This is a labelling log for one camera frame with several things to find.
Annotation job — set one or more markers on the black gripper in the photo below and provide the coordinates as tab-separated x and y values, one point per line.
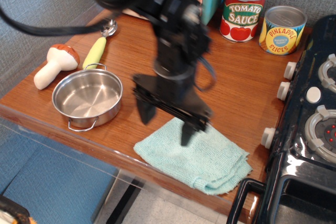
173	92

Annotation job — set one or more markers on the light blue cloth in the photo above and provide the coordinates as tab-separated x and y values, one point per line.
210	163

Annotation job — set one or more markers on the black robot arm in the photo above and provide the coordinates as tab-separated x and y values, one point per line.
182	40

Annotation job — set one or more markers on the stainless steel pan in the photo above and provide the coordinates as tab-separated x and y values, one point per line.
88	98

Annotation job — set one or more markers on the white stove knob bottom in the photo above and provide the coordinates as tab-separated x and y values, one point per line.
267	137

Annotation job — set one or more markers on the white stove knob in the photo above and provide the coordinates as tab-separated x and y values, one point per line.
289	70
283	90
267	137

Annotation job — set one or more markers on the white stove knob middle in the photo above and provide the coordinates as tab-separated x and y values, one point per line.
283	90

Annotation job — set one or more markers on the plush mushroom toy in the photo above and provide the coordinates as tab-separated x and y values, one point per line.
60	57

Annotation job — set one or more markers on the white stove knob top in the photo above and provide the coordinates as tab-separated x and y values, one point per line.
289	70

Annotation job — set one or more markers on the tomato sauce can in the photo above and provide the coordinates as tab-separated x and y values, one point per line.
240	19

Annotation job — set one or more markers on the black toy stove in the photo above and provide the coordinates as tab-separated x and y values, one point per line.
300	173

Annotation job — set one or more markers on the pineapple slices can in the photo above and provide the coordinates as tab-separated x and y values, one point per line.
282	29

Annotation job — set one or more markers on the orange black object corner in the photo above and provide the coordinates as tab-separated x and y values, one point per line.
12	212

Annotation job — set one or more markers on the scoop with yellow handle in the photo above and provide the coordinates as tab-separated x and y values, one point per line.
95	53

